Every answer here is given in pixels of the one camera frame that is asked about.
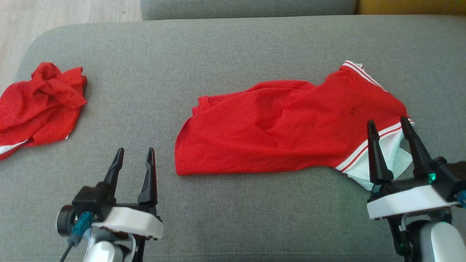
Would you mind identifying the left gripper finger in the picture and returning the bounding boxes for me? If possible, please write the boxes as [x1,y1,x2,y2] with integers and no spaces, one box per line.
[103,147,125,193]
[137,147,158,206]

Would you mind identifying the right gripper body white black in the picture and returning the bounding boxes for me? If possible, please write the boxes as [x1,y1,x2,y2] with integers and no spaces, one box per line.
[367,176,458,221]

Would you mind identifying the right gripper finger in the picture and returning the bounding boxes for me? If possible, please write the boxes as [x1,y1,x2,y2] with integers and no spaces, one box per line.
[400,115,436,179]
[367,120,395,185]

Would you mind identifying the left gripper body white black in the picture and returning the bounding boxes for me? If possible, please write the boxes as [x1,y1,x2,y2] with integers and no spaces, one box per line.
[91,202,164,241]

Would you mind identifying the red mesh shorts white band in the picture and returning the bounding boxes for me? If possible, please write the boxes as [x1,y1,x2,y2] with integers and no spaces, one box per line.
[0,62,88,162]

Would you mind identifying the red jersey white striped trim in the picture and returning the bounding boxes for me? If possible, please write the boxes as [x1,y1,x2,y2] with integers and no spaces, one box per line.
[174,60,415,191]

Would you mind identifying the large grey sofa seat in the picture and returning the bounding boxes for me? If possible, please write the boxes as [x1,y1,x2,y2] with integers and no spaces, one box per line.
[0,15,466,262]

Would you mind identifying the yellow sofa back cushion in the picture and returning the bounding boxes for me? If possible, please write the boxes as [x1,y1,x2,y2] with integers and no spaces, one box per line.
[355,0,466,16]

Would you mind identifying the grey sofa cushion stitched seam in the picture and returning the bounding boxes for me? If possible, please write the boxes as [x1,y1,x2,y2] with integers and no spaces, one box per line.
[140,0,358,21]

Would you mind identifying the teal plug cable left camera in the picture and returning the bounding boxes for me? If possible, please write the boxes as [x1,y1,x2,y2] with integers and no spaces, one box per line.
[59,212,94,262]

